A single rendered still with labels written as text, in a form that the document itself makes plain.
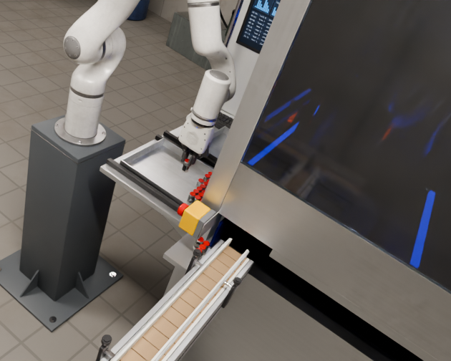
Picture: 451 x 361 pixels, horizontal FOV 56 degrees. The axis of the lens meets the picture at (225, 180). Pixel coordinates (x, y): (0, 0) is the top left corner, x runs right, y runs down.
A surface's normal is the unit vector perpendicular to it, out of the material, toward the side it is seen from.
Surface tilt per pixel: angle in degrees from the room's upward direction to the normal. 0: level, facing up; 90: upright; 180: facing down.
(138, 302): 0
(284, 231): 90
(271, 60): 90
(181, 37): 90
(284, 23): 90
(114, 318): 0
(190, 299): 0
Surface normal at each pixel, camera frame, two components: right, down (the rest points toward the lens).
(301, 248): -0.48, 0.38
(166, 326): 0.32, -0.76
